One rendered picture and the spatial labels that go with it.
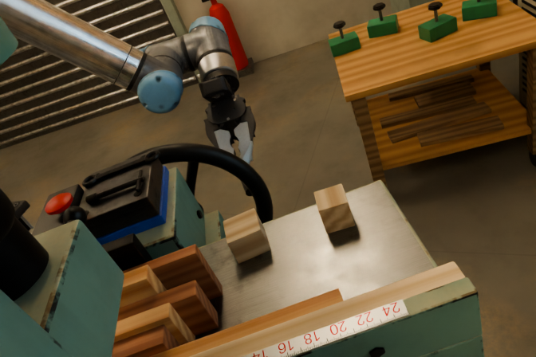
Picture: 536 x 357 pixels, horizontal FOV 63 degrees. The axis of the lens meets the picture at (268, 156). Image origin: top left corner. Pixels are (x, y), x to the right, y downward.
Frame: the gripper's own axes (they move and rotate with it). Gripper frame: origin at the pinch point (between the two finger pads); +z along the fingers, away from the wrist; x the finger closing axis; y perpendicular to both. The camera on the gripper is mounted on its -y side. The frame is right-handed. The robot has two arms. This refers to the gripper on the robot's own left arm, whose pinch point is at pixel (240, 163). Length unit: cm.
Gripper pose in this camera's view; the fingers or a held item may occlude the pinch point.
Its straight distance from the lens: 75.0
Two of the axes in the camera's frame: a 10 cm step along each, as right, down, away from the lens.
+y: 1.6, 4.5, 8.8
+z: 2.5, 8.4, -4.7
